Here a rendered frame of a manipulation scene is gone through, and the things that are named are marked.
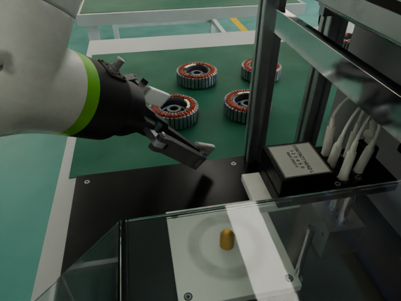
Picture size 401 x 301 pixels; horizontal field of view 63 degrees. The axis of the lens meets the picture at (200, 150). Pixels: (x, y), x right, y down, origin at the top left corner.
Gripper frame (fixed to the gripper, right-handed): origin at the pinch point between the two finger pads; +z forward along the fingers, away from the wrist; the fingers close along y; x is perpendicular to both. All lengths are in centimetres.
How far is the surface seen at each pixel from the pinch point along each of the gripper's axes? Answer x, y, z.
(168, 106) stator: 3.9, 13.0, 14.0
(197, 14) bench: -16, 74, 83
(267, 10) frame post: -22.1, -2.6, -9.3
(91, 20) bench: 17, 97, 56
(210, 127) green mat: 0.0, 1.7, 14.8
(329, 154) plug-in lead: -14.2, -22.0, -10.4
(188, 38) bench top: -8, 48, 53
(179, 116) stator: 2.3, 6.4, 9.2
